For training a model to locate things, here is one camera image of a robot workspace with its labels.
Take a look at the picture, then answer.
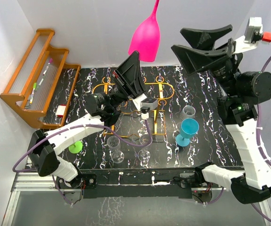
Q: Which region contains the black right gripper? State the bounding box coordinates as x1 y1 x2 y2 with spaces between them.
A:
172 26 240 97

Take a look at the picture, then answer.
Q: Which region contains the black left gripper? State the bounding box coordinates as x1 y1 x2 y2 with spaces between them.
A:
107 50 146 111

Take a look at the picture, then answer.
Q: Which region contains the pink wine glass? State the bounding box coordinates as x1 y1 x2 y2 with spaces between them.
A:
128 0 160 63

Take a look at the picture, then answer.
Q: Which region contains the green wine glass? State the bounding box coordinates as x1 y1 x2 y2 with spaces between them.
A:
68 140 83 154

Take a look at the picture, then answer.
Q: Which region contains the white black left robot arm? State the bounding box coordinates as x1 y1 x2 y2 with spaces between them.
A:
28 51 145 188

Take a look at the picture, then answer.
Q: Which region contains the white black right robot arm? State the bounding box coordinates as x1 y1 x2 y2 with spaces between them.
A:
171 18 271 204

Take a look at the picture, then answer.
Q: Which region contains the clear wine glass left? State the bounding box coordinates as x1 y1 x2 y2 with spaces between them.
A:
107 136 124 164

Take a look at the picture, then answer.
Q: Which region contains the clear wine glass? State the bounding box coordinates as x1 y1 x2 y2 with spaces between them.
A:
107 136 124 164
138 134 151 166

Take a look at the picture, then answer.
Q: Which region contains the blue wine glass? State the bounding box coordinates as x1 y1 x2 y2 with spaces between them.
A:
175 118 199 147

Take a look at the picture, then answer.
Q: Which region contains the clear wine glass right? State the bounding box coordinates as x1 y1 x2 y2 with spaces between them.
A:
138 134 151 166

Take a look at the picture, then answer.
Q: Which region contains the orange wooden shelf rack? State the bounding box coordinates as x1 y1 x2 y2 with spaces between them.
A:
0 28 81 129

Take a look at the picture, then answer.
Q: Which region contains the red white eraser block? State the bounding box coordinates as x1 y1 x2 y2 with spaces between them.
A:
56 105 66 117

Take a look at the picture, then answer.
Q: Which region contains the pink capped marker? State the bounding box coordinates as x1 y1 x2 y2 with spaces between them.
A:
42 58 53 76

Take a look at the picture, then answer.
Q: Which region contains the green capped marker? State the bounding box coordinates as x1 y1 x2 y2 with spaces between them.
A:
29 82 37 104

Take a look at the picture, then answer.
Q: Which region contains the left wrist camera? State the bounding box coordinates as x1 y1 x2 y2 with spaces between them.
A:
132 94 158 120

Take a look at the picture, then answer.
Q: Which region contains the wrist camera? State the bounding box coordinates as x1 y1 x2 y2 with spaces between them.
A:
233 17 271 54
132 94 158 120

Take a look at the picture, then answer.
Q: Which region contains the gold wire wine glass rack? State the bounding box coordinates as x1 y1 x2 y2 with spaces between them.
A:
92 76 175 138

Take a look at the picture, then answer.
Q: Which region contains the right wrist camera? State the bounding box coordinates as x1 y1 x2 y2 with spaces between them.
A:
233 17 271 54

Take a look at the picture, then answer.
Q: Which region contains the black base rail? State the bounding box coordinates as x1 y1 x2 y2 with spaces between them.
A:
56 168 219 199

